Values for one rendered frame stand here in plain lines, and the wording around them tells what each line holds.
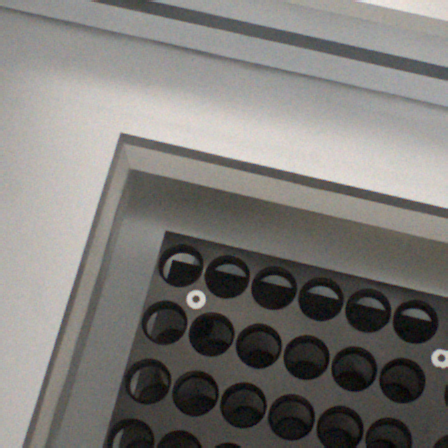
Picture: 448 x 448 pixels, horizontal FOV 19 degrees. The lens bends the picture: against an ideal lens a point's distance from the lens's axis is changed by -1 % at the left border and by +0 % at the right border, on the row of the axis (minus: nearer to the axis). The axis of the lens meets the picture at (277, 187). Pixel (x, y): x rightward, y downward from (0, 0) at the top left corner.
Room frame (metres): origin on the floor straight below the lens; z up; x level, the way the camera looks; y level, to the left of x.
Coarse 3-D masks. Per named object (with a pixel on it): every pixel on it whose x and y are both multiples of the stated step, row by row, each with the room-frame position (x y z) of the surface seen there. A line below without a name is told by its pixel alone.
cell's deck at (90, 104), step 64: (0, 64) 0.16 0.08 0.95; (64, 64) 0.16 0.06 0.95; (128, 64) 0.16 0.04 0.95; (192, 64) 0.16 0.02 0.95; (256, 64) 0.16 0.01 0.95; (0, 128) 0.14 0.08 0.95; (64, 128) 0.14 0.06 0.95; (128, 128) 0.14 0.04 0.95; (192, 128) 0.14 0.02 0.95; (256, 128) 0.14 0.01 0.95; (320, 128) 0.14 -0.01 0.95; (384, 128) 0.14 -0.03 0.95; (0, 192) 0.13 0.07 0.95; (64, 192) 0.13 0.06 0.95; (256, 192) 0.13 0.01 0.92; (320, 192) 0.13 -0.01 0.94; (384, 192) 0.13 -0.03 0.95; (0, 256) 0.11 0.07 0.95; (64, 256) 0.11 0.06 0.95; (0, 320) 0.09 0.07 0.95; (64, 320) 0.09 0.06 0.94; (0, 384) 0.07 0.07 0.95; (64, 384) 0.08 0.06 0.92
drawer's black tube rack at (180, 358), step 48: (240, 288) 0.12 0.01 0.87; (288, 288) 0.12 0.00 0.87; (144, 336) 0.10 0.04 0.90; (192, 336) 0.10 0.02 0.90; (240, 336) 0.10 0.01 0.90; (288, 336) 0.10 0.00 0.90; (336, 336) 0.10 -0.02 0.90; (144, 384) 0.09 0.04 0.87; (192, 384) 0.09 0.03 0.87; (240, 384) 0.08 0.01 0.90; (288, 384) 0.08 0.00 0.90; (336, 384) 0.08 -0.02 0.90; (384, 384) 0.09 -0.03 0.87; (432, 384) 0.08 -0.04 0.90; (144, 432) 0.07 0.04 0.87; (192, 432) 0.07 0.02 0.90; (240, 432) 0.07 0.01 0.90; (288, 432) 0.08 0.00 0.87; (336, 432) 0.08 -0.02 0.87; (384, 432) 0.07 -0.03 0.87; (432, 432) 0.07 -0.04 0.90
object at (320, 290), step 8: (232, 272) 0.13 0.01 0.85; (240, 272) 0.13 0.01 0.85; (264, 280) 0.13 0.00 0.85; (272, 280) 0.13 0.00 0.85; (280, 280) 0.13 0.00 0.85; (312, 288) 0.13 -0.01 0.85; (320, 288) 0.13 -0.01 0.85; (328, 288) 0.13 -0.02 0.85; (328, 296) 0.12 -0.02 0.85; (336, 296) 0.12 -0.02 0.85; (360, 304) 0.12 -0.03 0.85; (368, 304) 0.12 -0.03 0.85; (376, 304) 0.12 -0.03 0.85; (400, 312) 0.12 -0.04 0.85; (408, 312) 0.12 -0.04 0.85; (416, 312) 0.12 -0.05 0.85; (424, 312) 0.12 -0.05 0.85
